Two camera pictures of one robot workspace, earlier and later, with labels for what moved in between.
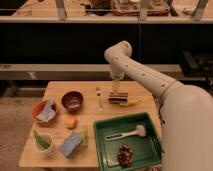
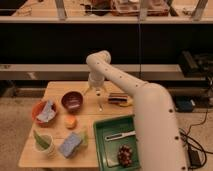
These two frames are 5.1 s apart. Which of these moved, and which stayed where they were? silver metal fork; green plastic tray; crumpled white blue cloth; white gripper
Moved: white gripper
Stayed: green plastic tray; silver metal fork; crumpled white blue cloth
